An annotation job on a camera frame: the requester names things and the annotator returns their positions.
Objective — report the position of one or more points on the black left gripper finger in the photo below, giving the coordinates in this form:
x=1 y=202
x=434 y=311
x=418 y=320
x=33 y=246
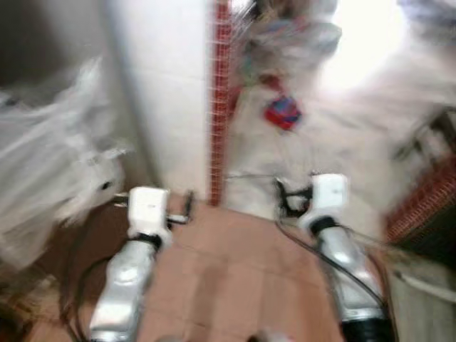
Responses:
x=188 y=206

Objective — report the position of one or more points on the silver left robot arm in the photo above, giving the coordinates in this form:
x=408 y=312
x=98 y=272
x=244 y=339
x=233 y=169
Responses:
x=125 y=285

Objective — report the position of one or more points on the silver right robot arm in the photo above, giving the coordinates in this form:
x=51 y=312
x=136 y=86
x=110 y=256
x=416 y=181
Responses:
x=349 y=271

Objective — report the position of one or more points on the red and blue backpack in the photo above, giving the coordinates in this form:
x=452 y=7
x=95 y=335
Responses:
x=283 y=112

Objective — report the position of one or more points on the red brick counter base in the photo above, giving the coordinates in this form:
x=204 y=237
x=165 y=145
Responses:
x=424 y=199

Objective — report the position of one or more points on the crinkled clear plastic bag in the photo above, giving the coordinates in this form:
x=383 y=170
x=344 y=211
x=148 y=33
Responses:
x=43 y=157

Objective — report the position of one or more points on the clear bag of toys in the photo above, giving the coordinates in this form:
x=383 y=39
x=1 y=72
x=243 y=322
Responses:
x=285 y=35

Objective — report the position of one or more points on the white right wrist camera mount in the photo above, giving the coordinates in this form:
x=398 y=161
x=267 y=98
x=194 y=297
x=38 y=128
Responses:
x=329 y=196

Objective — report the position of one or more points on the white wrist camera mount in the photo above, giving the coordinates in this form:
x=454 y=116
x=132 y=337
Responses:
x=148 y=206
x=329 y=196

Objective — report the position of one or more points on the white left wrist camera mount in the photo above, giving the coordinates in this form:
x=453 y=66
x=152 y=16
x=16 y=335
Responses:
x=148 y=206

